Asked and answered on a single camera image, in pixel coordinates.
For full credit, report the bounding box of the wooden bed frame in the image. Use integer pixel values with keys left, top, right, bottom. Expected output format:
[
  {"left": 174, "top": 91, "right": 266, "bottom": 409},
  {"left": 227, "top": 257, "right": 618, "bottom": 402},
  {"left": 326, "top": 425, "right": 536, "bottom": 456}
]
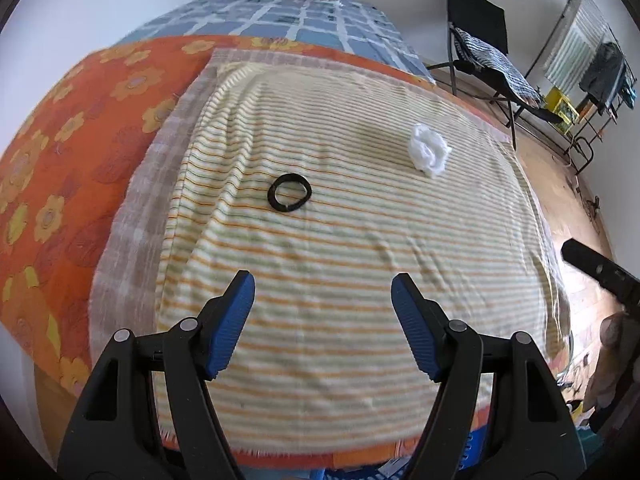
[{"left": 34, "top": 362, "right": 78, "bottom": 463}]

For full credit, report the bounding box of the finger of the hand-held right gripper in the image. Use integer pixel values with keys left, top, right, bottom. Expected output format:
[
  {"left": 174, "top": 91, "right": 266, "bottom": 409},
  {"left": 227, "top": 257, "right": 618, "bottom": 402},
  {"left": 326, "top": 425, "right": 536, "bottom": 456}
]
[{"left": 561, "top": 239, "right": 640, "bottom": 308}]

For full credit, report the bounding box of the black folding chair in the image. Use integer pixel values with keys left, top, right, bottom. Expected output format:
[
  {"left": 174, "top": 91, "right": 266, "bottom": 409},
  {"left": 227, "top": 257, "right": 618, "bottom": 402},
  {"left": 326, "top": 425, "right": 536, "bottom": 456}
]
[{"left": 427, "top": 0, "right": 561, "bottom": 151}]

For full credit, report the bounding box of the black hair tie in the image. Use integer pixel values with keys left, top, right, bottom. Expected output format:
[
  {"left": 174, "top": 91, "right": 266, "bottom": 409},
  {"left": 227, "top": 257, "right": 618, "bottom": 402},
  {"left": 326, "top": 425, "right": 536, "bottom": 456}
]
[{"left": 267, "top": 173, "right": 312, "bottom": 212}]

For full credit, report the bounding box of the blue plaid bed sheet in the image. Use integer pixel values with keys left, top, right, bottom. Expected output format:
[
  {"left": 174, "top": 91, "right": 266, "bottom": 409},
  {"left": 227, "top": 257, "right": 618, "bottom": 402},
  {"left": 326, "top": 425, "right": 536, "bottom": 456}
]
[{"left": 117, "top": 0, "right": 436, "bottom": 83}]

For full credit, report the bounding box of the yellow box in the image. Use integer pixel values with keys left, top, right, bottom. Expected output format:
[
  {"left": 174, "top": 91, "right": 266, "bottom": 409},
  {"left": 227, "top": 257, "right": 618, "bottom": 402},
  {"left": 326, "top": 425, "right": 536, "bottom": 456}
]
[{"left": 542, "top": 87, "right": 581, "bottom": 133}]

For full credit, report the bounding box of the striped yellow towel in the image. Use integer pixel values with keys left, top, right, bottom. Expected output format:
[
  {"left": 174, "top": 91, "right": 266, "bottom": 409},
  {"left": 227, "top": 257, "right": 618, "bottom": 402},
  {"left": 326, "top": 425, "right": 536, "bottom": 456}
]
[{"left": 89, "top": 47, "right": 573, "bottom": 461}]

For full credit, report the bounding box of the person's right hand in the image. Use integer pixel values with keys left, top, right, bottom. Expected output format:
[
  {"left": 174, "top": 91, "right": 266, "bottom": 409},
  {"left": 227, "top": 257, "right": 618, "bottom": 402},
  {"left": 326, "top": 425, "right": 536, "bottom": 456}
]
[{"left": 586, "top": 310, "right": 640, "bottom": 411}]

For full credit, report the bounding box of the black white striped cloth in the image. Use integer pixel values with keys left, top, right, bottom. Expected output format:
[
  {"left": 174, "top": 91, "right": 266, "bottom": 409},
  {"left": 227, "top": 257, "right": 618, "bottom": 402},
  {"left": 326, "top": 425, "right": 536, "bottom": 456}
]
[{"left": 457, "top": 29, "right": 541, "bottom": 106}]

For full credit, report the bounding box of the white plastic bag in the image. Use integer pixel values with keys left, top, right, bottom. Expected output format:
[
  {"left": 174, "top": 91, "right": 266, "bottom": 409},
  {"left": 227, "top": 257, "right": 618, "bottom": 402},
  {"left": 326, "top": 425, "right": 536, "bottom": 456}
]
[{"left": 407, "top": 124, "right": 453, "bottom": 178}]

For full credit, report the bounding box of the metal drying rack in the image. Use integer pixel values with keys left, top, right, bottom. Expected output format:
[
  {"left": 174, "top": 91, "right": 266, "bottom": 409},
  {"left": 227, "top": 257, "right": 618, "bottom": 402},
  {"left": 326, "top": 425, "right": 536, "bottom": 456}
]
[{"left": 525, "top": 0, "right": 638, "bottom": 176}]

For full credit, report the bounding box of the dark hanging garment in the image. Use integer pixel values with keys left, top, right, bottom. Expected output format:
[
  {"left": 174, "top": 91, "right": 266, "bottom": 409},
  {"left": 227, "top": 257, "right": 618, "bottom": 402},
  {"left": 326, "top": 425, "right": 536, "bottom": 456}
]
[{"left": 580, "top": 42, "right": 626, "bottom": 106}]

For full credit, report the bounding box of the white striped hanging cloth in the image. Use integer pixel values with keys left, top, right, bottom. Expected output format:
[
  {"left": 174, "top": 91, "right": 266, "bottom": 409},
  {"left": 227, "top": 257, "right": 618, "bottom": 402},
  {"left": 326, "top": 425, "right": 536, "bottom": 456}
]
[{"left": 545, "top": 0, "right": 611, "bottom": 93}]

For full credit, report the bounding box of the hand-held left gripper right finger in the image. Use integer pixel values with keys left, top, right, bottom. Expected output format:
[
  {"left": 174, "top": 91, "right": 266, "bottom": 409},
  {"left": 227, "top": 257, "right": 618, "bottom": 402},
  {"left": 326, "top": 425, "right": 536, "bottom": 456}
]
[{"left": 391, "top": 273, "right": 586, "bottom": 480}]

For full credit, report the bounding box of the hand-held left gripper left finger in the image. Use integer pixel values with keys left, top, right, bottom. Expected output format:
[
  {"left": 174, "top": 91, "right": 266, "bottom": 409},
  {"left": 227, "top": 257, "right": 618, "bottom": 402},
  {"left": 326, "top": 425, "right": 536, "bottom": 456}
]
[{"left": 57, "top": 270, "right": 257, "bottom": 480}]

